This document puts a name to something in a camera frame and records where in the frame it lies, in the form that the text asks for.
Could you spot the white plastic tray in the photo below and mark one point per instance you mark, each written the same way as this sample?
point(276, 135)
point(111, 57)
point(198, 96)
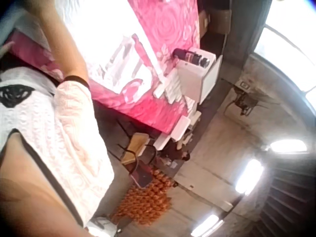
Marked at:
point(176, 130)

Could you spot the yellow seat metal chair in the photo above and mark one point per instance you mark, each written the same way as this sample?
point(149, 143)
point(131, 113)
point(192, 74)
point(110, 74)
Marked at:
point(135, 145)

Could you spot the row of white packets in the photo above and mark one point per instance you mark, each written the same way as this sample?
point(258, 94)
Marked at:
point(172, 86)

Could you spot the heap of dark clutter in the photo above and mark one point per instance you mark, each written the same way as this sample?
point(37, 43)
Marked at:
point(176, 154)

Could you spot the white box cabinet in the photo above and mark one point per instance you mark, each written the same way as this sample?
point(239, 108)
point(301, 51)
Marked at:
point(197, 79)

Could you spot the black cylindrical bottle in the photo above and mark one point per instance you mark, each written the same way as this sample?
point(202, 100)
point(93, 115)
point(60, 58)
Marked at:
point(190, 56)

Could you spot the heap of orange items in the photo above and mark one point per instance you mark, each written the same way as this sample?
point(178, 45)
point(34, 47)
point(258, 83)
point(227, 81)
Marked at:
point(145, 200)

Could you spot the pink floral tablecloth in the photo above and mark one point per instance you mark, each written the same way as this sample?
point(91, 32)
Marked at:
point(160, 27)

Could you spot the fluorescent tube light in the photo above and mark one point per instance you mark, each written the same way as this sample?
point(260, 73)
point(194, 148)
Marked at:
point(209, 225)
point(287, 146)
point(249, 176)

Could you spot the stack of cardboard boxes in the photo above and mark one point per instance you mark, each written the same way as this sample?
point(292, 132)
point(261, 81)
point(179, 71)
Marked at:
point(212, 17)

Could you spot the white cloth item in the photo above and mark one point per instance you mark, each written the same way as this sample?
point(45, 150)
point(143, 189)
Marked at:
point(101, 227)

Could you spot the grey rolling shutter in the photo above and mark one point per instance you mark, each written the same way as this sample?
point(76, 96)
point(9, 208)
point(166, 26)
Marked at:
point(291, 202)

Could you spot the black wall wiring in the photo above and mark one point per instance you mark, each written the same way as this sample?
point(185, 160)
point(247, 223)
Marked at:
point(244, 102)

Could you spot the wall switch box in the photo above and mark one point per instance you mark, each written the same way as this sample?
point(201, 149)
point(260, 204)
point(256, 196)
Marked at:
point(243, 85)

